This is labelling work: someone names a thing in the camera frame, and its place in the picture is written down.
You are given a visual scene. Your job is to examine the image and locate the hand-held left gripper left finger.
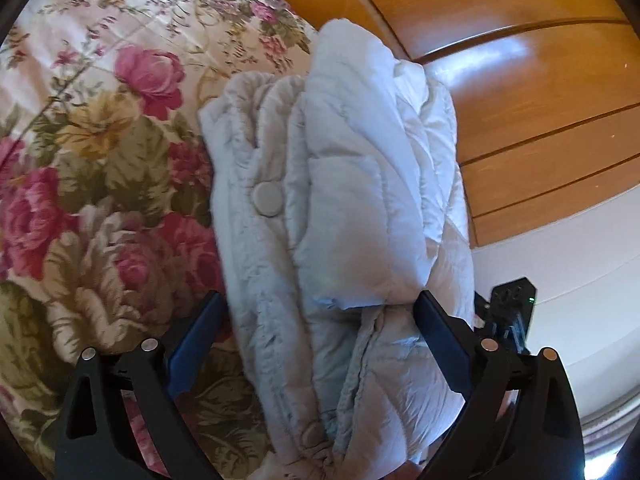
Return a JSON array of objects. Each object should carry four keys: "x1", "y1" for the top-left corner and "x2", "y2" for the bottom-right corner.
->
[{"x1": 54, "y1": 290, "x2": 232, "y2": 480}]

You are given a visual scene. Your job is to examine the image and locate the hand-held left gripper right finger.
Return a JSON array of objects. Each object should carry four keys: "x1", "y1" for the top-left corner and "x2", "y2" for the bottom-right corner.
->
[{"x1": 414, "y1": 290, "x2": 585, "y2": 480}]

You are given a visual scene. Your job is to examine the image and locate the white quilted jacket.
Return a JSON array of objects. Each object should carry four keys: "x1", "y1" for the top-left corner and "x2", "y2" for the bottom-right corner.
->
[{"x1": 199, "y1": 19, "x2": 476, "y2": 480}]

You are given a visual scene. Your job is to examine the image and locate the floral bedspread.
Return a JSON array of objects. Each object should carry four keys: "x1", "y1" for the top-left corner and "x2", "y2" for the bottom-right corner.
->
[{"x1": 0, "y1": 0, "x2": 321, "y2": 480}]

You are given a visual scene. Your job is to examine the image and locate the wooden headboard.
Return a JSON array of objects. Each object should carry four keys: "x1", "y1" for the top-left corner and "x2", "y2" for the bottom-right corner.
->
[{"x1": 245, "y1": 0, "x2": 640, "y2": 251}]

